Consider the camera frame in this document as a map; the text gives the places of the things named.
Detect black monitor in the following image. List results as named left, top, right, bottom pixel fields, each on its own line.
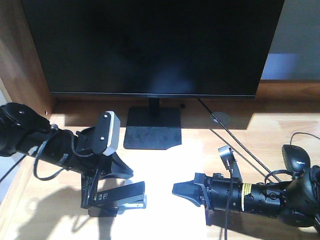
left=22, top=0, right=284, bottom=150

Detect wooden desk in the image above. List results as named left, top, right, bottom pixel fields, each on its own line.
left=0, top=0, right=320, bottom=240

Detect black computer mouse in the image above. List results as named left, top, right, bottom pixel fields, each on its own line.
left=281, top=144, right=311, bottom=173

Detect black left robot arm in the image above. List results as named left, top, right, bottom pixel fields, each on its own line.
left=0, top=102, right=133, bottom=179

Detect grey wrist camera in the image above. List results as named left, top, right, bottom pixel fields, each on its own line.
left=218, top=145, right=243, bottom=183
left=92, top=111, right=121, bottom=156

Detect grey mouse cable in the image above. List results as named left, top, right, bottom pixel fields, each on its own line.
left=289, top=132, right=320, bottom=146

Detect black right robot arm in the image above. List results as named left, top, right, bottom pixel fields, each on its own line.
left=172, top=165, right=320, bottom=230

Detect white paper sheet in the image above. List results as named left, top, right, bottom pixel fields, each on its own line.
left=110, top=143, right=223, bottom=240

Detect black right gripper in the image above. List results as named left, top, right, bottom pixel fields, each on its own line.
left=172, top=173, right=243, bottom=226

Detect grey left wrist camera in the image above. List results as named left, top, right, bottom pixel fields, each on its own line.
left=92, top=111, right=121, bottom=156

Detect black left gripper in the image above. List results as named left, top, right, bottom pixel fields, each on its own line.
left=34, top=126, right=134, bottom=180

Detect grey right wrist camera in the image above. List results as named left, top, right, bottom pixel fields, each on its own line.
left=218, top=145, right=243, bottom=183

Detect black monitor cable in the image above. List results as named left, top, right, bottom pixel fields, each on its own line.
left=197, top=97, right=282, bottom=182

